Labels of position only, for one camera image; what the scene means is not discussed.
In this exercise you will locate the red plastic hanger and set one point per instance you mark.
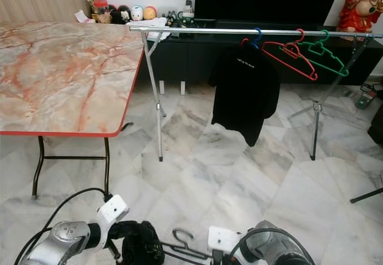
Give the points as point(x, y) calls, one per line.
point(292, 49)

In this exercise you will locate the dark navy garment yellow logo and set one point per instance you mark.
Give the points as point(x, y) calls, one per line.
point(137, 244)

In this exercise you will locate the dark brown sofa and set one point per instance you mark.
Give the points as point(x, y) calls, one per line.
point(376, 127)

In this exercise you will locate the round black toy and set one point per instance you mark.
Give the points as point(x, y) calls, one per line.
point(119, 15)

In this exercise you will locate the blue plastic hanger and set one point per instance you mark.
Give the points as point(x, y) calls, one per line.
point(260, 36)

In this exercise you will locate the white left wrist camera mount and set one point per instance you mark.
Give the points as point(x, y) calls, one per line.
point(114, 212)

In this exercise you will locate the grey remote in mug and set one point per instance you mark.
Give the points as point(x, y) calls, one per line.
point(187, 5)

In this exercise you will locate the green plastic hanger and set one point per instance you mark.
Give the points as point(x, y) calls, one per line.
point(318, 48)

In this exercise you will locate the white paper stack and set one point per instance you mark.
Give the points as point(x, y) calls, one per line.
point(146, 26)

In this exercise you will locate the black TV console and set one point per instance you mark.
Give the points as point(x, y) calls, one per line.
point(185, 61)

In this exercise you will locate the red laughing Buddha statue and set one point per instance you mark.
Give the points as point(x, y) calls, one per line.
point(359, 8)

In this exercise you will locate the black and white panda toy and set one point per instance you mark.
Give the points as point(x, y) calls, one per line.
point(170, 19)

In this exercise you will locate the clear jar red lid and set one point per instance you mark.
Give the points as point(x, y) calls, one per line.
point(101, 12)

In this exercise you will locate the light wood cabinet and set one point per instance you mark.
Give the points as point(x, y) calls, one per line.
point(36, 5)

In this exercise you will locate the green and white mug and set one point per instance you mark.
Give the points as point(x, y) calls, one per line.
point(185, 20)

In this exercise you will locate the gold figurine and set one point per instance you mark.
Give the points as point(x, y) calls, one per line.
point(88, 2)

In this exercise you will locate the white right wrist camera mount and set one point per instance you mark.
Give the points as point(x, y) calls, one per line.
point(223, 241)

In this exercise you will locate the round orange toy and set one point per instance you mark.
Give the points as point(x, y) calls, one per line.
point(149, 12)

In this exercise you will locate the black T-shirt white print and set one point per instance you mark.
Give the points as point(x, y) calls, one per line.
point(245, 97)

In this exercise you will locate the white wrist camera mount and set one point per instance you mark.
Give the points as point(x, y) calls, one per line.
point(223, 241)
point(114, 212)

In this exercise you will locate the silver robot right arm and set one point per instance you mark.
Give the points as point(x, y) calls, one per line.
point(272, 244)

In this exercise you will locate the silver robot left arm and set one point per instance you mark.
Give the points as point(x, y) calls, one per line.
point(72, 241)

